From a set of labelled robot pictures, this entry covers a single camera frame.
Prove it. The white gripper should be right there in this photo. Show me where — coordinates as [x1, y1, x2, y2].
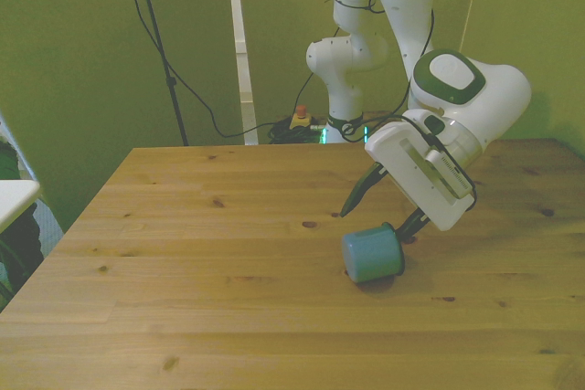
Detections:
[338, 121, 473, 243]

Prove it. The blue plastic cup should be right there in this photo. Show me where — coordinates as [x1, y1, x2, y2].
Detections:
[340, 221, 407, 284]

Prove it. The yellow emergency stop button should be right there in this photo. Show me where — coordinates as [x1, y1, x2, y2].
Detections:
[288, 104, 314, 132]

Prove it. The black tripod stand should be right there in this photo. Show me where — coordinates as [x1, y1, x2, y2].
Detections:
[129, 0, 191, 147]

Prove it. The white shelf board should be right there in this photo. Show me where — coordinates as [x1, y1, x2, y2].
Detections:
[0, 179, 42, 234]

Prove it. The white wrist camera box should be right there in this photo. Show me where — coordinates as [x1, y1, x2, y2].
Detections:
[423, 148, 477, 202]

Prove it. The black cable bundle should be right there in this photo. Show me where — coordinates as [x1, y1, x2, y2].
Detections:
[266, 117, 328, 145]

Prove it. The white vertical wall trim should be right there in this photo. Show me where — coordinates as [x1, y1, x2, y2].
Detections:
[225, 0, 260, 146]

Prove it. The black tripod camera cable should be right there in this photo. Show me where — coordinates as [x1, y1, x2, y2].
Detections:
[114, 0, 293, 140]

